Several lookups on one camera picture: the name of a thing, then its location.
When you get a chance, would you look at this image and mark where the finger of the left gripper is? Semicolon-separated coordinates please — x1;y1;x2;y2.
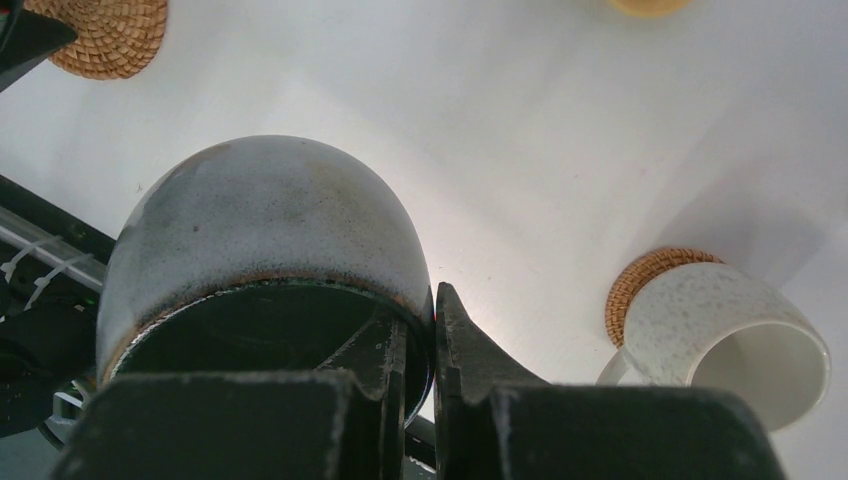
1;0;77;91

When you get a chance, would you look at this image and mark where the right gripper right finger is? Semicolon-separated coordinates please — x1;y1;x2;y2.
434;282;784;479

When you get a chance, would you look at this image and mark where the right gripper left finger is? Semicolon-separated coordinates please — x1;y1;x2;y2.
50;308;407;479

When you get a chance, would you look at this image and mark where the round rattan coaster lid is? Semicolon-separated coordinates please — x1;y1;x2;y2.
604;247;724;348
24;0;168;80

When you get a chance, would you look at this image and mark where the grey mug with rattan lid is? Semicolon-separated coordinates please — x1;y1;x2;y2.
96;135;434;419

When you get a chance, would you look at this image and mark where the yellow serving tray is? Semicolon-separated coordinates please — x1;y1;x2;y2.
608;0;691;18

